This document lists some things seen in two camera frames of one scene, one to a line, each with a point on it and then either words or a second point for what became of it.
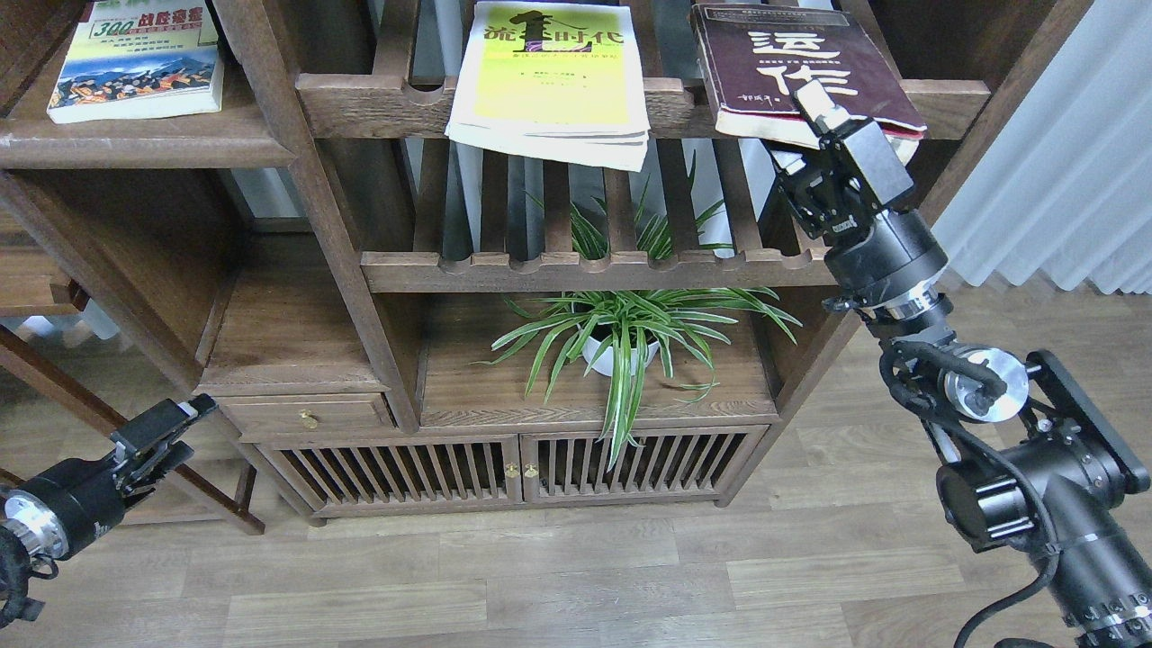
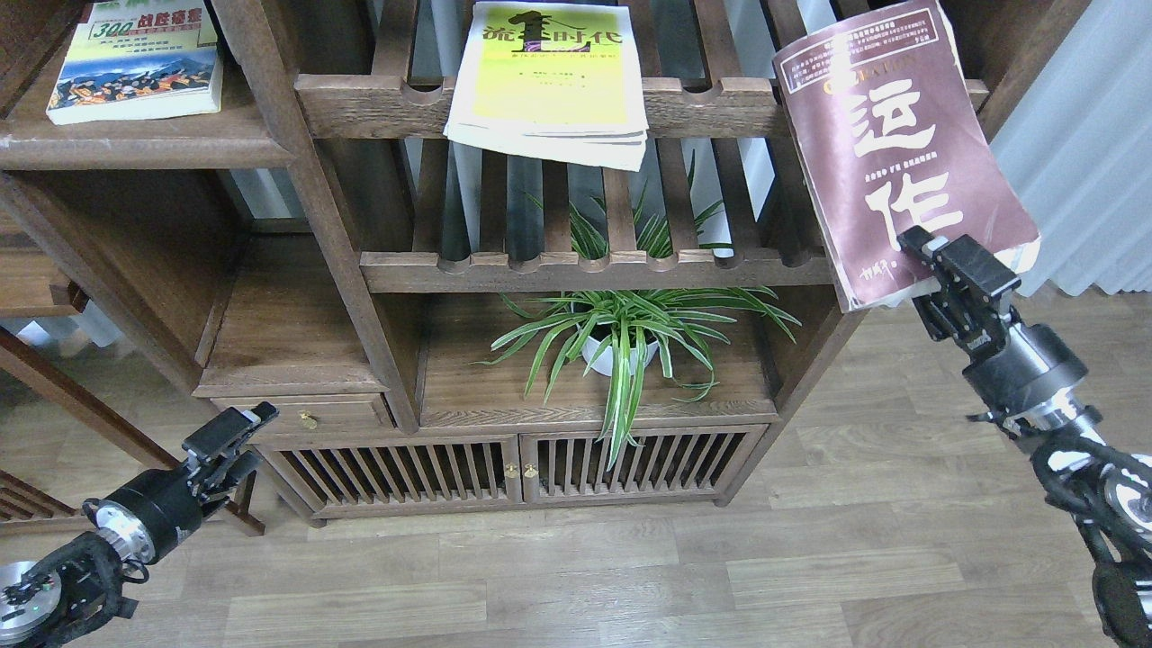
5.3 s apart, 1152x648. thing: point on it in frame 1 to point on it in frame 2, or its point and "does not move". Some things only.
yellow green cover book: (556, 79) does not move
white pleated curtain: (1064, 191) does not move
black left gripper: (68, 502) to (147, 515)
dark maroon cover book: (750, 61) to (892, 139)
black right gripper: (833, 186) to (1022, 371)
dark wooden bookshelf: (316, 306) does not move
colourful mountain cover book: (140, 58) does not move
